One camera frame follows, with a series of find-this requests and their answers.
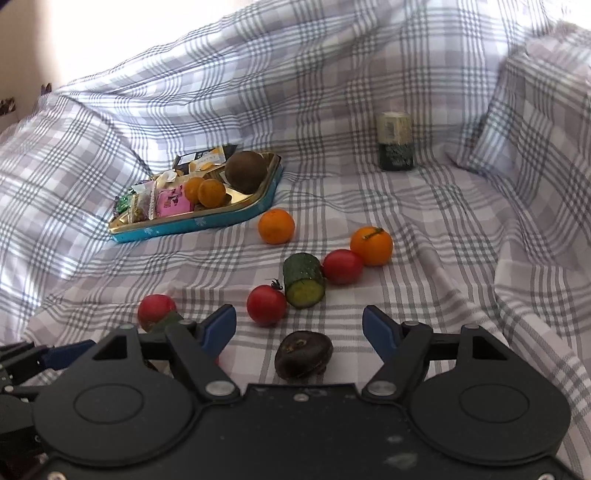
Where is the red tomato left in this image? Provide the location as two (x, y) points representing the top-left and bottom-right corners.
(137, 294), (177, 332)

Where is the red tomato with stem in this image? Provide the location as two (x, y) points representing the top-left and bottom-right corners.
(246, 279), (287, 327)

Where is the red tomato right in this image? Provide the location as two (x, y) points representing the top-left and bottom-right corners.
(322, 249), (363, 285)

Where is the dark brown avocado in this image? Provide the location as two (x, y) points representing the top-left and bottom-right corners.
(274, 330), (334, 382)

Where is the orange tangerine with stem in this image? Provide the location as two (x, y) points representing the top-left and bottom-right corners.
(349, 226), (394, 267)

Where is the green cucumber piece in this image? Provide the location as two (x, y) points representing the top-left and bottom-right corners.
(283, 252), (325, 309)

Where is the blue gold metal tray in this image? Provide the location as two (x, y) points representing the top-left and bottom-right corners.
(108, 152), (283, 243)

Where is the orange tangerine on sofa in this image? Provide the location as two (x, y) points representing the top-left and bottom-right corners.
(257, 209), (296, 245)

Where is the pink snack packet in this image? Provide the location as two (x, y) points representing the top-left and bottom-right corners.
(156, 185), (193, 218)

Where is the orange in tray front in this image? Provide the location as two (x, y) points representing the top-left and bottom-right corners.
(197, 179), (226, 208)

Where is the orange in tray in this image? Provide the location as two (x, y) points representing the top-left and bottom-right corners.
(183, 177), (204, 204)
(197, 179), (226, 208)

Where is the orange in tray behind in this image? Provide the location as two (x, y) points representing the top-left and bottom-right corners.
(183, 177), (204, 204)

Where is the green candy wrapper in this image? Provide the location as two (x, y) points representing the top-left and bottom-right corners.
(113, 193), (133, 216)

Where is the brown round fruit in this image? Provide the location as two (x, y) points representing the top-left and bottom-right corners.
(224, 151), (269, 194)

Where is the yellow black snack packet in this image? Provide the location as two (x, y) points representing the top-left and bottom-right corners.
(172, 144), (238, 175)

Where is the grey plaid sofa cover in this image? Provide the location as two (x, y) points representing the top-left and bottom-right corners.
(1, 1), (590, 477)

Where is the plaid pillow left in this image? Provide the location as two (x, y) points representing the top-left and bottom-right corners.
(1, 95), (148, 263)

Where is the plaid pillow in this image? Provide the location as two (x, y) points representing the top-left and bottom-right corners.
(463, 24), (590, 191)
(1, 95), (148, 263)

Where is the white green cylindrical can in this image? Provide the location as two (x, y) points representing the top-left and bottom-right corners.
(376, 112), (415, 171)

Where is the plaid pillow right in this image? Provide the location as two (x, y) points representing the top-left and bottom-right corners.
(463, 24), (590, 191)

